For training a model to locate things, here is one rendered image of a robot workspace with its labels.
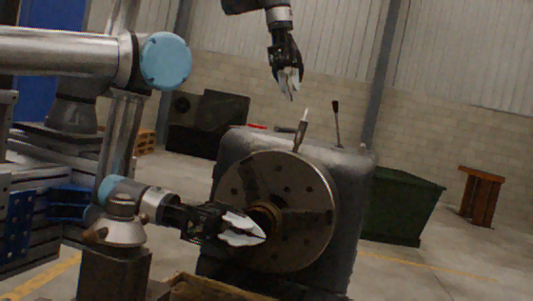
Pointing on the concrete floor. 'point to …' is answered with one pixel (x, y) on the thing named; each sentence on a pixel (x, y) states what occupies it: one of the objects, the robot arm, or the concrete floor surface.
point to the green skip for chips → (399, 207)
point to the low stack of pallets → (141, 141)
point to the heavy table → (480, 195)
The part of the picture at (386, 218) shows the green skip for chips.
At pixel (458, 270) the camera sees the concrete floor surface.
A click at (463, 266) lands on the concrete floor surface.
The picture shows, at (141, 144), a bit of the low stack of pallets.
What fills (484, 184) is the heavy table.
